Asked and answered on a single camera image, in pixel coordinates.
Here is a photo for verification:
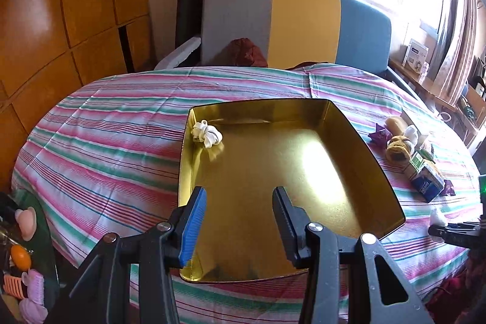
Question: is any purple snack packet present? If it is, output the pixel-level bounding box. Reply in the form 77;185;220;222
368;123;392;150
440;179;456;196

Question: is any blue Tempo tissue pack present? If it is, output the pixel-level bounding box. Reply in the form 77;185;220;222
410;161;445;203

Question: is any white knotted cloth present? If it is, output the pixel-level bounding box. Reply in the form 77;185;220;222
191;120;223;149

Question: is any green white small box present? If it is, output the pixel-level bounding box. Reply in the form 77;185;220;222
404;152;428;181

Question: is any yellow sock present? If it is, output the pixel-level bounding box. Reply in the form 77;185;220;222
385;136;414;164

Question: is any white plastic ball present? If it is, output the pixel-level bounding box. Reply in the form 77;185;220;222
403;125;419;146

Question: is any cream cardboard box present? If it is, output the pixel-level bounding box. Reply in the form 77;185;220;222
400;109;430;150

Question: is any gold tin box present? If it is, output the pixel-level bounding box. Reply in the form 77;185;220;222
177;98;406;284

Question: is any yellow sponge far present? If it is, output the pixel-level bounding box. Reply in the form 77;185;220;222
385;116;408;136

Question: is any wooden side table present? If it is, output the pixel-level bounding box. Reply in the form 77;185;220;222
389;57;480;128

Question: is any dark red cushion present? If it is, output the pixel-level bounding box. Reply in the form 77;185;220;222
222;38;268;68

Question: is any white blue product box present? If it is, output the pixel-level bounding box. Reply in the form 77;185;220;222
402;39;428;74

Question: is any black rolled mat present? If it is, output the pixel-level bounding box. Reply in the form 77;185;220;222
175;0;203;48

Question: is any grey yellow blue armchair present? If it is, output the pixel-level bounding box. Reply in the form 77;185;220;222
156;0;412;94

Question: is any wooden wardrobe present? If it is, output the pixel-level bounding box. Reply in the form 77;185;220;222
1;0;155;192

